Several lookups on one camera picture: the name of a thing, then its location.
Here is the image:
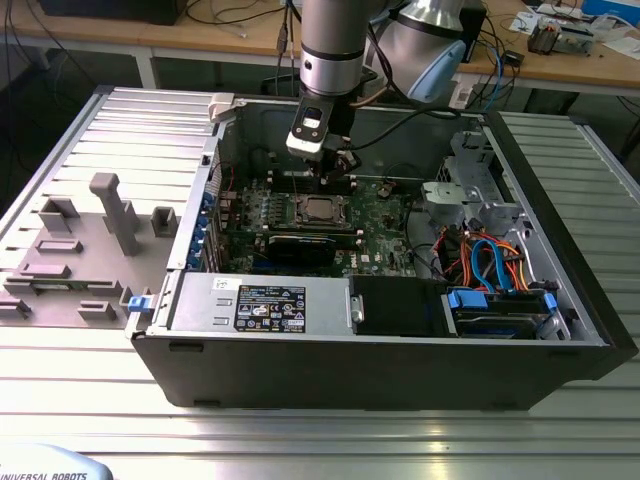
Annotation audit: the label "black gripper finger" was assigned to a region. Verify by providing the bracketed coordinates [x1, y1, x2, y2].
[319, 148, 363, 188]

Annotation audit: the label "metal socket cover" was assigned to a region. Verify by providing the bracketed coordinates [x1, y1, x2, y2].
[294, 193, 350, 226]

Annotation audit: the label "silver CPU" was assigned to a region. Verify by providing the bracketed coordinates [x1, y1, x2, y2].
[305, 197, 337, 222]

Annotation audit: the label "black RAM slot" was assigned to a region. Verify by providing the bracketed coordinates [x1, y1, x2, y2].
[271, 180, 354, 194]
[257, 225, 362, 240]
[272, 169, 352, 184]

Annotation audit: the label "CPU socket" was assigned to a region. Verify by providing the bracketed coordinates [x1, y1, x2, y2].
[293, 193, 351, 227]

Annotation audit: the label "black drive bay cover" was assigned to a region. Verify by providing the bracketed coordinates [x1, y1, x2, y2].
[349, 275, 450, 337]

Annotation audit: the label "green motherboard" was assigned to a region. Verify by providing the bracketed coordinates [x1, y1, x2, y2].
[219, 172, 419, 279]

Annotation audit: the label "black graphics card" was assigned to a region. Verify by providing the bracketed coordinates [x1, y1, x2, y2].
[267, 232, 337, 267]

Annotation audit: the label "silver metal drive cage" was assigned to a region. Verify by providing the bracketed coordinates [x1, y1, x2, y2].
[419, 130, 526, 236]

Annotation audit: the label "beige case latch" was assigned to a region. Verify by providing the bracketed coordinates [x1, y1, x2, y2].
[207, 93, 236, 123]

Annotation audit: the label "wooden desk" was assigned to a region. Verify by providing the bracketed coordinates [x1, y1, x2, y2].
[0, 0, 640, 96]

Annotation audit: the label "hard disk in blue carrier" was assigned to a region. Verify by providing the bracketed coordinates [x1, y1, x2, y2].
[447, 287, 559, 341]

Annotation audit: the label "grey power supply unit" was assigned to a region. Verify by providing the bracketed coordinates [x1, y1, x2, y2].
[169, 272, 354, 337]

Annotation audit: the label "white printed papers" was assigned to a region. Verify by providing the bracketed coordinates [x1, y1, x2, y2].
[509, 7, 541, 35]

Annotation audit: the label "black open PC case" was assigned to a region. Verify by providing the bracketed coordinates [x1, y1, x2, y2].
[124, 94, 639, 412]

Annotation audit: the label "small electronic module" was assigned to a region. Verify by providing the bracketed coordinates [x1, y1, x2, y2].
[527, 17, 596, 57]

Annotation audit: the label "black flat device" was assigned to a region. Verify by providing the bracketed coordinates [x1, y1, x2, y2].
[38, 0, 181, 27]

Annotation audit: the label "grey parts rack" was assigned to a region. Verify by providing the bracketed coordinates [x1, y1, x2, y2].
[0, 172, 184, 321]

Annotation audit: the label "blue cardboard box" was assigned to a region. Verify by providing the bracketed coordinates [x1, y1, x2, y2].
[582, 0, 640, 17]

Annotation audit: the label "white paper sheet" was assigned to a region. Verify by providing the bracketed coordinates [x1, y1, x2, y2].
[602, 27, 640, 64]

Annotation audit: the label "copper coloured cable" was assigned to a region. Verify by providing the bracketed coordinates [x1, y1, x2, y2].
[348, 82, 389, 110]

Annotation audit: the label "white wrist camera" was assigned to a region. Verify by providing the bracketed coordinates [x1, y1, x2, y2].
[285, 99, 336, 157]

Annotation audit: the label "black camera cable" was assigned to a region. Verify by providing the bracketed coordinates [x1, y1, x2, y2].
[347, 107, 459, 151]

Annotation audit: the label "red wire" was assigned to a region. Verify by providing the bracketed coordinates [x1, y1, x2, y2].
[433, 227, 457, 272]

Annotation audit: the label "blue hanging cable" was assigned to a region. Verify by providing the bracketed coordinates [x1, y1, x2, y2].
[492, 42, 516, 109]

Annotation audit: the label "blue data wire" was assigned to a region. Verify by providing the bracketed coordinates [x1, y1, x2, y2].
[472, 238, 516, 294]

